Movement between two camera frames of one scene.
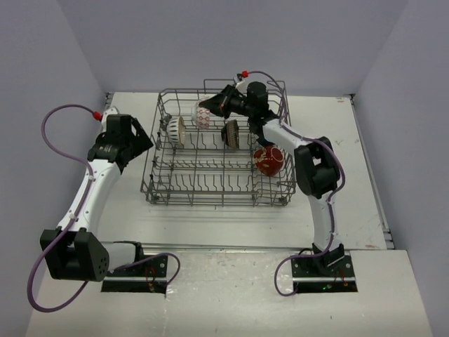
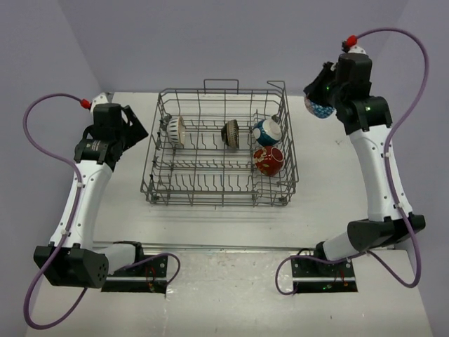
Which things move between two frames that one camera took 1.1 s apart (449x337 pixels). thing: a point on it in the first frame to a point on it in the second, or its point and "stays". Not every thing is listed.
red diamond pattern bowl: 200,115 to 320,110
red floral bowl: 269,159 stays
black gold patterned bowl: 230,133 stays
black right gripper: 218,104 to 313,89
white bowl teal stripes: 176,130 stays
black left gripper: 142,142 to 136,132
